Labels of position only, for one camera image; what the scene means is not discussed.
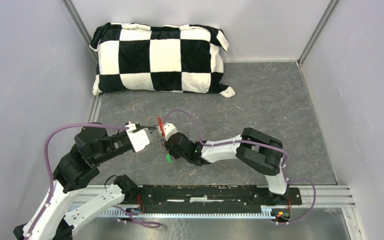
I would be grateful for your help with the white slotted cable duct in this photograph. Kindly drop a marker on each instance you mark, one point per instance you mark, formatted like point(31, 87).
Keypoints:
point(265, 213)

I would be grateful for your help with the right aluminium frame rail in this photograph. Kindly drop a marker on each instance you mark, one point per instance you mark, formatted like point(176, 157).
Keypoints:
point(317, 31)

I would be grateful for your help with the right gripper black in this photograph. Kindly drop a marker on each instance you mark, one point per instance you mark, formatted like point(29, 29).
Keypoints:
point(175, 156)

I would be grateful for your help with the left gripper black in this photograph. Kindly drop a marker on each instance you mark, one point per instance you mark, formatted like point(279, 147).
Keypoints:
point(151, 127)

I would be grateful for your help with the aluminium frame rail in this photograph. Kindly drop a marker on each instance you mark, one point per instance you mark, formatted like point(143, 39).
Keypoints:
point(317, 31)
point(78, 22)

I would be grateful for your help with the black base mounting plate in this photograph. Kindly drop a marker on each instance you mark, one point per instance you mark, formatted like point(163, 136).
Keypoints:
point(204, 199)

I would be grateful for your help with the green key tag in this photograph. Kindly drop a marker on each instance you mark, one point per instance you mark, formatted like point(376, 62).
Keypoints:
point(168, 157)

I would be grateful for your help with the left aluminium frame rail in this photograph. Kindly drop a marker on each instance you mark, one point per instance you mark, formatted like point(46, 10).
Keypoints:
point(78, 22)

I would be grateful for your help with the black white checkered pillow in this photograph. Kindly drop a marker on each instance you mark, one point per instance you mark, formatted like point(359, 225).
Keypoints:
point(168, 58)

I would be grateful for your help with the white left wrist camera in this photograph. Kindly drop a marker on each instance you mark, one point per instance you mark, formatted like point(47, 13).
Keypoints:
point(139, 136)

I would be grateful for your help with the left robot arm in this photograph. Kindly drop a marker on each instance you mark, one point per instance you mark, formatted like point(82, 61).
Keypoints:
point(95, 144)

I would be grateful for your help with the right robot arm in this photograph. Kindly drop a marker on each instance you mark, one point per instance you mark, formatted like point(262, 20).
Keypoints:
point(259, 151)

